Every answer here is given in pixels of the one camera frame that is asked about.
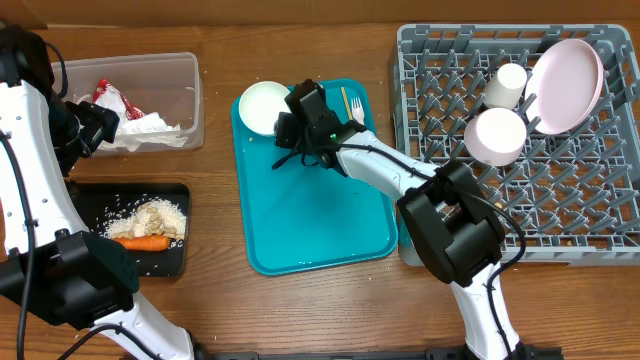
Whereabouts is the white napkin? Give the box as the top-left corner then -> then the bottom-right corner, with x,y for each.
98,112 -> 187,152
76,86 -> 132,120

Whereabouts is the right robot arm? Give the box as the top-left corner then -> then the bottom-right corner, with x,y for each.
274,79 -> 523,359

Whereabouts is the teal serving tray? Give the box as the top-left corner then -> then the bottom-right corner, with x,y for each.
231,95 -> 398,276

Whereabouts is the white bowl with nuts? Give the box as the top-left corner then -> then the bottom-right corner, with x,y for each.
238,81 -> 290,136

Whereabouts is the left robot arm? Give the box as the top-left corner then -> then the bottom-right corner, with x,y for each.
1,25 -> 207,359

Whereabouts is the white round plate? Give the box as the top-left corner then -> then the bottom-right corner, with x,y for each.
525,39 -> 604,135

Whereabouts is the red snack wrapper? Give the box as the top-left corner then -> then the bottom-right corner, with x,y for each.
92,78 -> 145,120

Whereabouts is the clear plastic bin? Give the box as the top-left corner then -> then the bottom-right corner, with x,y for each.
52,52 -> 204,156

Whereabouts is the orange carrot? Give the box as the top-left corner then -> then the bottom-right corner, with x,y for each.
114,235 -> 171,252

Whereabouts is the white plastic fork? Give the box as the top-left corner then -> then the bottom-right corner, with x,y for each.
351,97 -> 365,125

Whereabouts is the grey dishwasher rack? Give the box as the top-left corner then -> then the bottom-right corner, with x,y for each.
390,24 -> 639,266

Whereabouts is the wooden chopstick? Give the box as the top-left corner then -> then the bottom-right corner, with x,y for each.
340,87 -> 353,120

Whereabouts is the white paper cup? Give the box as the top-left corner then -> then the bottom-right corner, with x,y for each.
484,63 -> 528,110

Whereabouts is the pink bowl with crumbs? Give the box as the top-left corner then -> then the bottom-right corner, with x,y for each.
464,108 -> 527,166

